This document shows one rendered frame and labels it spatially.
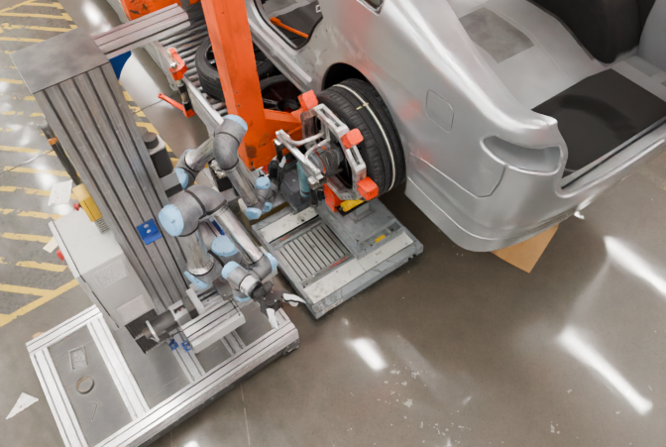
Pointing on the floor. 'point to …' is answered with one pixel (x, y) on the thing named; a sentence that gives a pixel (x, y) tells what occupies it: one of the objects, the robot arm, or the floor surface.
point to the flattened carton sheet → (524, 259)
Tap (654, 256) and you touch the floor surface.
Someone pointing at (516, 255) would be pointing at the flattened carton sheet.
